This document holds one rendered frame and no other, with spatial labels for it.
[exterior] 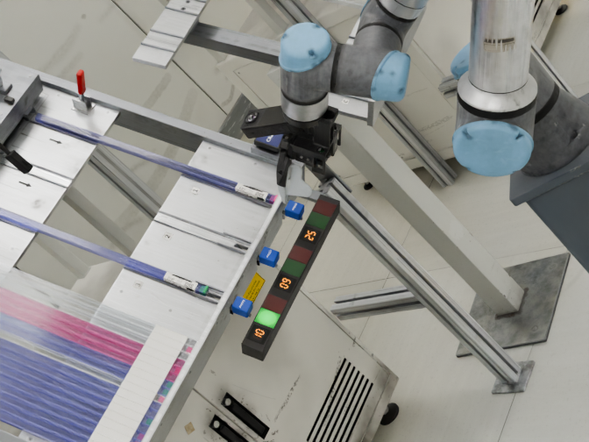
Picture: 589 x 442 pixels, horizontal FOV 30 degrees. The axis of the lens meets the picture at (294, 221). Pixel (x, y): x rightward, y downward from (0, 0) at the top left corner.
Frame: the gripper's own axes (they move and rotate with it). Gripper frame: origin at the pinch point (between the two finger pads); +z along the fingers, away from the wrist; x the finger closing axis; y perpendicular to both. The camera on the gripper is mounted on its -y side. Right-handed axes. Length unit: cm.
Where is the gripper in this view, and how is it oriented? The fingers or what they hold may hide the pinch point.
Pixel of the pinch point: (294, 177)
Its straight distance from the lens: 190.9
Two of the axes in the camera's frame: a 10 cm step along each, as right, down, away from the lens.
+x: 4.1, -7.5, 5.2
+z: 0.1, 5.7, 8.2
